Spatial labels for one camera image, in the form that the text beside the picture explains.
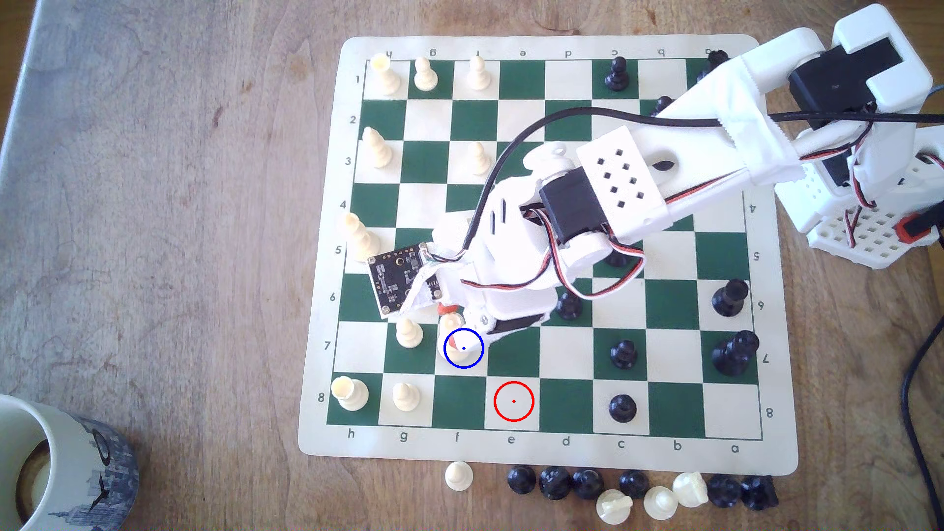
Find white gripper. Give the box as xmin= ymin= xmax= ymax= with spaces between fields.
xmin=431 ymin=151 xmax=644 ymax=344

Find white chess piece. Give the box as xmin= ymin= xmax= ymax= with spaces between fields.
xmin=596 ymin=489 xmax=634 ymax=525
xmin=672 ymin=472 xmax=709 ymax=508
xmin=438 ymin=313 xmax=469 ymax=364

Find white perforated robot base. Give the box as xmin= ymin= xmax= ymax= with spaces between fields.
xmin=774 ymin=125 xmax=944 ymax=270

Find green and cream chess mat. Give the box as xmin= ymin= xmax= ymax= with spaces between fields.
xmin=298 ymin=33 xmax=799 ymax=476

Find white chess rook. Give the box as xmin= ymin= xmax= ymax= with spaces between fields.
xmin=331 ymin=376 xmax=369 ymax=412

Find white chess bishop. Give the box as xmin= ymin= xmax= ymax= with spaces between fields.
xmin=371 ymin=53 xmax=401 ymax=97
xmin=361 ymin=127 xmax=394 ymax=169

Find black chess knight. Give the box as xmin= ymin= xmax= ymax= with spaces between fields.
xmin=711 ymin=330 xmax=761 ymax=377

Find black pawn a6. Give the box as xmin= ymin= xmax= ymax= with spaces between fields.
xmin=712 ymin=279 xmax=749 ymax=318

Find white tape wrap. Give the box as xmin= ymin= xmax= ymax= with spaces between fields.
xmin=719 ymin=55 xmax=808 ymax=185

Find white mug with skyline print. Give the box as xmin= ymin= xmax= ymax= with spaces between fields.
xmin=0 ymin=394 xmax=140 ymax=531

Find orange and black connector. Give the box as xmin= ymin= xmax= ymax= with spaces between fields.
xmin=896 ymin=210 xmax=944 ymax=244

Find black camera circuit board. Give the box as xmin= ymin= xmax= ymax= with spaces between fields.
xmin=366 ymin=243 xmax=443 ymax=320

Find red white black servo wires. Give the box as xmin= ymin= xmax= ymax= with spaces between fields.
xmin=660 ymin=111 xmax=897 ymax=248
xmin=522 ymin=206 xmax=648 ymax=302

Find black camera cable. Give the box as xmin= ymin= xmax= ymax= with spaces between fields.
xmin=461 ymin=107 xmax=944 ymax=255

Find black cable on table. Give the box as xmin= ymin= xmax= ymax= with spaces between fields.
xmin=901 ymin=317 xmax=944 ymax=510

